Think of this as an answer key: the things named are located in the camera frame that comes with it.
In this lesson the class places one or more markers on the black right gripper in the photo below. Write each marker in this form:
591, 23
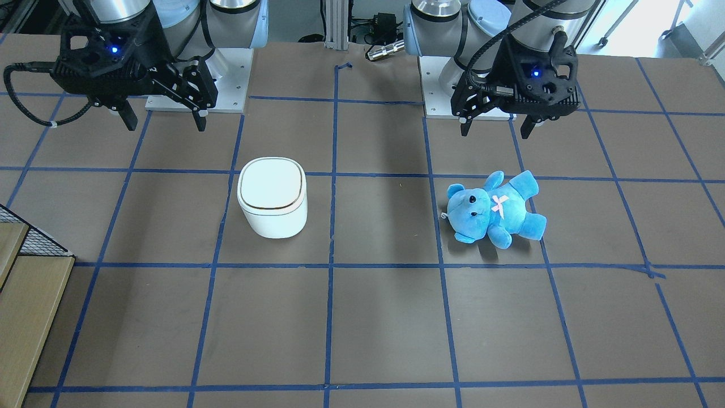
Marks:
152, 44

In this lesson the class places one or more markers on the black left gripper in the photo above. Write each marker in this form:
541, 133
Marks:
490, 72

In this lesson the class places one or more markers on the white trash can with lid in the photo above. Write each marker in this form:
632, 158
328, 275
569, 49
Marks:
271, 192

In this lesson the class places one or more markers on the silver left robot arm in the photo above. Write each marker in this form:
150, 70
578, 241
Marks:
471, 32

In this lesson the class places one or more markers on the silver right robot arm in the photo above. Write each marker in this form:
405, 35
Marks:
200, 27

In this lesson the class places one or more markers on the blue teddy bear plush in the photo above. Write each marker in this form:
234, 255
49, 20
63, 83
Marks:
497, 210

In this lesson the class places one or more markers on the silver metal cylinder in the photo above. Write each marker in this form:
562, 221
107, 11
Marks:
377, 53

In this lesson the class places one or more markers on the black power adapter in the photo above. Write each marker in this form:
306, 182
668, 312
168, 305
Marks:
384, 24

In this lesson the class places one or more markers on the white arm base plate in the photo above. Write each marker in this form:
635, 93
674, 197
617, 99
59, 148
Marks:
438, 75
230, 70

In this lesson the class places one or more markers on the aluminium extrusion post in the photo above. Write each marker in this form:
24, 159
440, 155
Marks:
336, 17

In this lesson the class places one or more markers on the wooden shelf with wire mesh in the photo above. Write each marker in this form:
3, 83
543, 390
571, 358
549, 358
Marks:
35, 271

